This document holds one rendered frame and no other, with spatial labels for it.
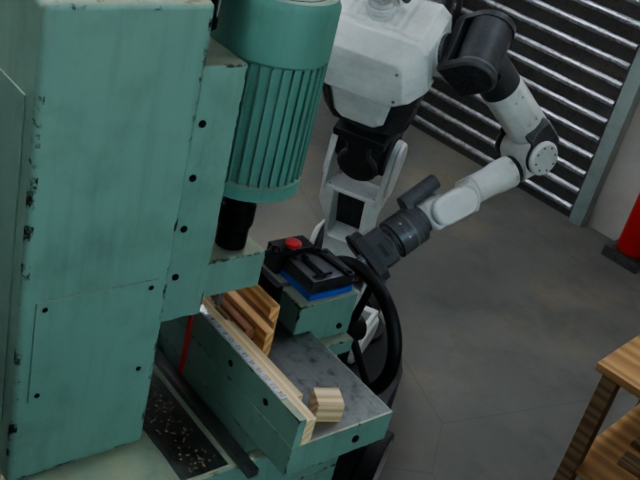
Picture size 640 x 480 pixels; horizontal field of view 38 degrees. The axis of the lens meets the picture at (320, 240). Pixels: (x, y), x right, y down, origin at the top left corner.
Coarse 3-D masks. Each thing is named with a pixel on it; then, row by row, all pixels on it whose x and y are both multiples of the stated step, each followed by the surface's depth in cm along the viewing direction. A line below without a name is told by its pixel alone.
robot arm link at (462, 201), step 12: (468, 180) 202; (456, 192) 198; (468, 192) 199; (480, 192) 203; (432, 204) 197; (444, 204) 197; (456, 204) 198; (468, 204) 199; (432, 216) 198; (444, 216) 197; (456, 216) 198
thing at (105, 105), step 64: (0, 0) 110; (64, 0) 102; (128, 0) 107; (192, 0) 112; (0, 64) 113; (64, 64) 106; (128, 64) 111; (192, 64) 116; (0, 128) 115; (64, 128) 110; (128, 128) 115; (192, 128) 122; (0, 192) 119; (64, 192) 115; (128, 192) 121; (0, 256) 122; (64, 256) 120; (128, 256) 127; (0, 320) 126; (64, 320) 125; (128, 320) 133; (0, 384) 130; (64, 384) 132; (128, 384) 140; (0, 448) 135; (64, 448) 139
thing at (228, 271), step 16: (224, 256) 150; (240, 256) 152; (256, 256) 154; (208, 272) 149; (224, 272) 151; (240, 272) 154; (256, 272) 156; (208, 288) 151; (224, 288) 153; (240, 288) 156
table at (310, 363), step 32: (192, 352) 160; (288, 352) 161; (320, 352) 163; (224, 384) 153; (320, 384) 155; (352, 384) 157; (256, 416) 147; (352, 416) 150; (384, 416) 153; (288, 448) 142; (320, 448) 146; (352, 448) 152
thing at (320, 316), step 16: (272, 272) 170; (288, 288) 167; (288, 304) 165; (304, 304) 164; (320, 304) 165; (336, 304) 168; (352, 304) 171; (288, 320) 166; (304, 320) 165; (320, 320) 168; (336, 320) 171; (320, 336) 171
